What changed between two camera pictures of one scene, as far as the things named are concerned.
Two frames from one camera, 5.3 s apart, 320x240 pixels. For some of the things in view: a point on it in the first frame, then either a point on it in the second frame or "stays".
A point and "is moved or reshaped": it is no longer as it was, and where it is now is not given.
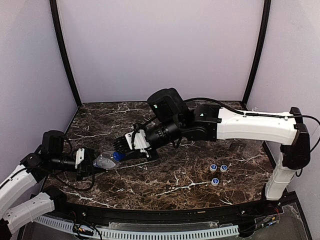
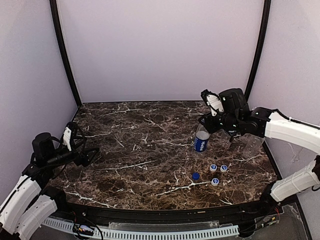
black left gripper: x=86 y=164 -> x=80 y=158
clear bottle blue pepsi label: x=235 y=145 is moved or reshaped
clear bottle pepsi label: x=105 y=160 -> x=202 y=137
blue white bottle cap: x=213 y=167 stays
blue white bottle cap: x=215 y=182 stays
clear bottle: x=251 y=148 stays
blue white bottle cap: x=223 y=168 stays
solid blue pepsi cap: x=117 y=156 -> x=196 y=176
